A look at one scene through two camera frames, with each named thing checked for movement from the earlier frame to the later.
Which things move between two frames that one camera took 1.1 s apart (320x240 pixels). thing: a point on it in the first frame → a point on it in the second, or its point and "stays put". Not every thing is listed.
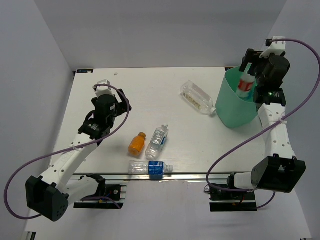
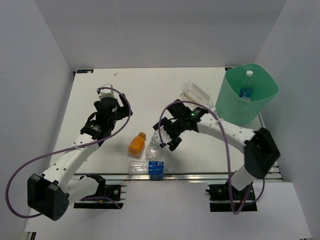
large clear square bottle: x=197 y=97 stays put
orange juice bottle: x=136 y=144 stays put
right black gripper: x=251 y=57 → x=173 y=142
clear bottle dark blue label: x=153 y=167 stays put
